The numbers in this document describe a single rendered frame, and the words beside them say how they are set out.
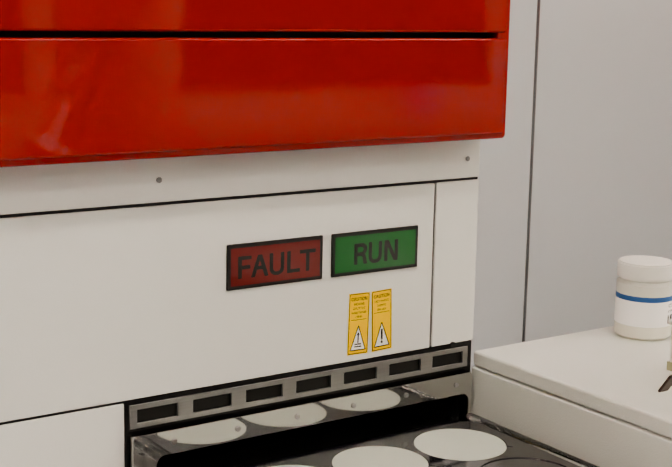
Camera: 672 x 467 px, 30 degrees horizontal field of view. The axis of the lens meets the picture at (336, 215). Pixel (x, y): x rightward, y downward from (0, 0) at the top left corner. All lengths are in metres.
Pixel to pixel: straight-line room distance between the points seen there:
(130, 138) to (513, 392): 0.56
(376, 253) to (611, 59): 2.44
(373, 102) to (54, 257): 0.36
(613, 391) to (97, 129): 0.62
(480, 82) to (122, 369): 0.50
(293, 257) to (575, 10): 2.42
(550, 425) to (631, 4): 2.51
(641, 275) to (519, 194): 2.00
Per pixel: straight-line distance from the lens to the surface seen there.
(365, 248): 1.38
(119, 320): 1.25
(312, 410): 1.38
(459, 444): 1.39
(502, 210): 3.54
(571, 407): 1.40
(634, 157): 3.89
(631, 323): 1.60
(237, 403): 1.34
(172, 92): 1.19
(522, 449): 1.39
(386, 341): 1.43
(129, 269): 1.25
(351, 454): 1.35
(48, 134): 1.14
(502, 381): 1.48
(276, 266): 1.32
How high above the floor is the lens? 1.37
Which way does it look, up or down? 10 degrees down
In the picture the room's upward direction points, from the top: 1 degrees clockwise
